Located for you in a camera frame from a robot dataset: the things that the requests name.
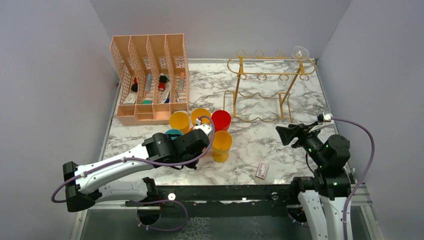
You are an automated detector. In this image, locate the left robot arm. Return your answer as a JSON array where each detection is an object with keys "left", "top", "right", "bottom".
[{"left": 60, "top": 125, "right": 214, "bottom": 213}]

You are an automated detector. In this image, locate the small red white card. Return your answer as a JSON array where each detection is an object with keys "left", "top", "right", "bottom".
[{"left": 255, "top": 162, "right": 269, "bottom": 180}]

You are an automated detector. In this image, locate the gold wire glass rack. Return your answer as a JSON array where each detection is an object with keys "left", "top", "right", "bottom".
[{"left": 223, "top": 48, "right": 317, "bottom": 123}]

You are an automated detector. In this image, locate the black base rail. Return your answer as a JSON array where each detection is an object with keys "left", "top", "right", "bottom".
[{"left": 109, "top": 184, "right": 369, "bottom": 220}]

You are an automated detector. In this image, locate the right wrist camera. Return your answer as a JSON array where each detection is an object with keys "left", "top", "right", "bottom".
[{"left": 310, "top": 112, "right": 334, "bottom": 132}]

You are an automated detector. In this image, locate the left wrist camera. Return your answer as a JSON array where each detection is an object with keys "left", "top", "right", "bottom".
[{"left": 193, "top": 118, "right": 213, "bottom": 137}]

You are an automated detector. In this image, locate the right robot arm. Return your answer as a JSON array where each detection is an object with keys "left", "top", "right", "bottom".
[{"left": 275, "top": 123, "right": 353, "bottom": 240}]

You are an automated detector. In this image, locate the peach plastic file organizer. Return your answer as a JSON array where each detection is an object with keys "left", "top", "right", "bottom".
[{"left": 110, "top": 33, "right": 190, "bottom": 126}]

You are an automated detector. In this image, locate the red black marker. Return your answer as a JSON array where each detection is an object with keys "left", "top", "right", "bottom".
[{"left": 158, "top": 75, "right": 168, "bottom": 92}]

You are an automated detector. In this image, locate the red wine glass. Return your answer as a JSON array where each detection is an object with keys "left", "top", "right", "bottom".
[{"left": 211, "top": 110, "right": 232, "bottom": 132}]

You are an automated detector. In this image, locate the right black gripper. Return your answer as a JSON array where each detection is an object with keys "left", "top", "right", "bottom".
[{"left": 276, "top": 120, "right": 328, "bottom": 167}]

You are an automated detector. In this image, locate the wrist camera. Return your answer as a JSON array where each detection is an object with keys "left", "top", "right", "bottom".
[
  {"left": 193, "top": 118, "right": 213, "bottom": 137},
  {"left": 310, "top": 112, "right": 334, "bottom": 132}
]

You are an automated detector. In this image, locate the blue wine glass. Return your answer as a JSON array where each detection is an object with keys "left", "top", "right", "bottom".
[{"left": 165, "top": 129, "right": 183, "bottom": 137}]

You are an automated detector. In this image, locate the yellow wine glass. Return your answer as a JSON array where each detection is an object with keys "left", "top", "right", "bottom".
[
  {"left": 169, "top": 112, "right": 191, "bottom": 134},
  {"left": 190, "top": 108, "right": 211, "bottom": 126},
  {"left": 212, "top": 130, "right": 233, "bottom": 163}
]

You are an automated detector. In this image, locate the clear wine glass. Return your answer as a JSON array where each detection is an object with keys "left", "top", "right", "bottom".
[{"left": 278, "top": 46, "right": 310, "bottom": 88}]

